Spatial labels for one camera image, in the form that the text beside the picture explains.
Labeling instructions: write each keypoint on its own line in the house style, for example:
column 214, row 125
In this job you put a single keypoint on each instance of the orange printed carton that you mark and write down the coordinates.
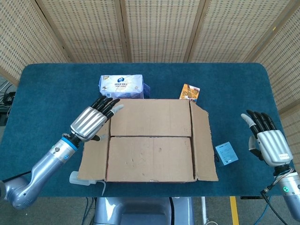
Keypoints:
column 189, row 91

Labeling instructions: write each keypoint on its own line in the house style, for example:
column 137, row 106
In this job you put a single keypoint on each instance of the white pole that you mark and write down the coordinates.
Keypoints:
column 203, row 208

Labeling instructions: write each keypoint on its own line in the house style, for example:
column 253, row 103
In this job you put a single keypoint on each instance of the white blue tissue pack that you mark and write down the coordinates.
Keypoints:
column 122, row 85

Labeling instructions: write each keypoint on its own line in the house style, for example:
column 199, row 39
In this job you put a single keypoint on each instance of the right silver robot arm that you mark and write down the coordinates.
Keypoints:
column 290, row 189

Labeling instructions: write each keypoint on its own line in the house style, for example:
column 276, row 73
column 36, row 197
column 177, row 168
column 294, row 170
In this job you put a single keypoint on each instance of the woven wooden folding screen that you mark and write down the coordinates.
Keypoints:
column 159, row 28

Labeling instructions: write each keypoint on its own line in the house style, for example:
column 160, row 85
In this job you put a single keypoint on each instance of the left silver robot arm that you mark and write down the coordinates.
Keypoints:
column 42, row 164

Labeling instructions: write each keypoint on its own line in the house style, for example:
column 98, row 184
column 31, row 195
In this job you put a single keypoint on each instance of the white plastic squeeze bottle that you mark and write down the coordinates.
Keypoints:
column 73, row 178

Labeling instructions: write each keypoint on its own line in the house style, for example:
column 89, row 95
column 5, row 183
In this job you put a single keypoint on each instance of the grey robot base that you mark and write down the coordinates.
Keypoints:
column 140, row 211

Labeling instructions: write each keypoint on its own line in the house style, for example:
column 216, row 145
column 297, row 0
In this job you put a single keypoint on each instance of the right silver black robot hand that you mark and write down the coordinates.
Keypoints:
column 273, row 145

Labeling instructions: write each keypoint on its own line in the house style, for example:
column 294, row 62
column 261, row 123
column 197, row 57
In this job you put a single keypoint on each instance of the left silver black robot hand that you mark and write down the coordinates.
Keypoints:
column 89, row 122

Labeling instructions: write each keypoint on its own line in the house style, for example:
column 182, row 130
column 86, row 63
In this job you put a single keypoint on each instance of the cardboard box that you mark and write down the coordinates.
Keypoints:
column 150, row 152

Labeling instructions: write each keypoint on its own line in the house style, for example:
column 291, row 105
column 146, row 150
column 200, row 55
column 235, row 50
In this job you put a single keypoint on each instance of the small blue black box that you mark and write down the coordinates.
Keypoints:
column 227, row 153

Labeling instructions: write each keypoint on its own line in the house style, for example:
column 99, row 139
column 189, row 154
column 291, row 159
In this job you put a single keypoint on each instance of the blue cloth-covered table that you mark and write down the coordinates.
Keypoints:
column 47, row 93

